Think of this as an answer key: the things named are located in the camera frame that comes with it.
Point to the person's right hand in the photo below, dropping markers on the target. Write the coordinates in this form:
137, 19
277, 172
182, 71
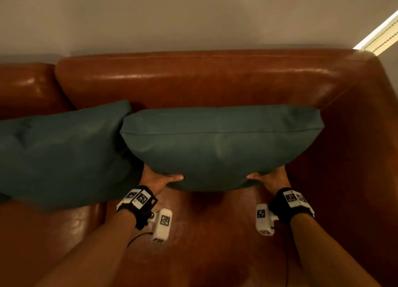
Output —
275, 181

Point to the person's left hand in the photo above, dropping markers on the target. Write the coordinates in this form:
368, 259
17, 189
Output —
155, 182

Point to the teal square cushion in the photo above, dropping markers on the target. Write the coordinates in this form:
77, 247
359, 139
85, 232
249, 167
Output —
62, 156
217, 147

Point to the brown leather sofa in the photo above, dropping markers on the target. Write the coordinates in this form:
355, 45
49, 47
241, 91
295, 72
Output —
217, 78

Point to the person's right forearm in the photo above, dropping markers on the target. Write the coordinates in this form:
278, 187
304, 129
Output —
323, 255

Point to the person's left forearm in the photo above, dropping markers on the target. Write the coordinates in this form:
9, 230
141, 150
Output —
93, 255

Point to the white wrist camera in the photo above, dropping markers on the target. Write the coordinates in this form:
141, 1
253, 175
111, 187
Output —
264, 218
161, 224

